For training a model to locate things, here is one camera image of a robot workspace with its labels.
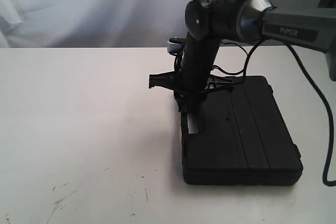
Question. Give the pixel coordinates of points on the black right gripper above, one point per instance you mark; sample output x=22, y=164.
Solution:
x=189, y=94

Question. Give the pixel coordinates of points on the black plastic tool case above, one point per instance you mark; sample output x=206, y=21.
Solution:
x=242, y=139

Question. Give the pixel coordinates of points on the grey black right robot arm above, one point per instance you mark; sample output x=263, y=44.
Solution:
x=249, y=21

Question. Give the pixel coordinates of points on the white backdrop curtain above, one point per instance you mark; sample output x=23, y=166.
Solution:
x=91, y=23

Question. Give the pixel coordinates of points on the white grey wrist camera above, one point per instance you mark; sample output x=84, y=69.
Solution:
x=175, y=45

